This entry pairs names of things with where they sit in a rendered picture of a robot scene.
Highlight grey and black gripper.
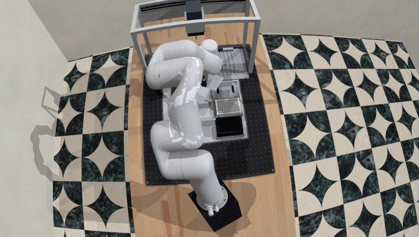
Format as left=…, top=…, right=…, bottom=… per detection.
left=201, top=72, right=213, bottom=87

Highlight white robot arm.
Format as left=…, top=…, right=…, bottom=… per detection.
left=146, top=39, right=228, bottom=216

